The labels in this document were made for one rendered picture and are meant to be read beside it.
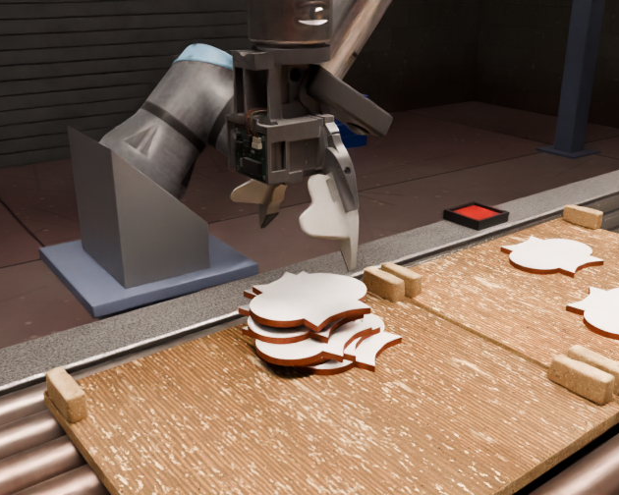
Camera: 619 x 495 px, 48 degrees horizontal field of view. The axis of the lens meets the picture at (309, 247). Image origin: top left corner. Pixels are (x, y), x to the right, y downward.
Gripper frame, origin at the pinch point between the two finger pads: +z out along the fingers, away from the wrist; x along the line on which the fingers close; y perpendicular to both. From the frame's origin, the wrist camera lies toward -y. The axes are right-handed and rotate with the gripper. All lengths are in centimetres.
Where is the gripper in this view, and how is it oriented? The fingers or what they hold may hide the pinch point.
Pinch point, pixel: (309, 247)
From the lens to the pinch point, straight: 71.5
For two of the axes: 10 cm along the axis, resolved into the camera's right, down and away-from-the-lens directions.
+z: 0.0, 9.3, 3.7
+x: 6.0, 2.9, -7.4
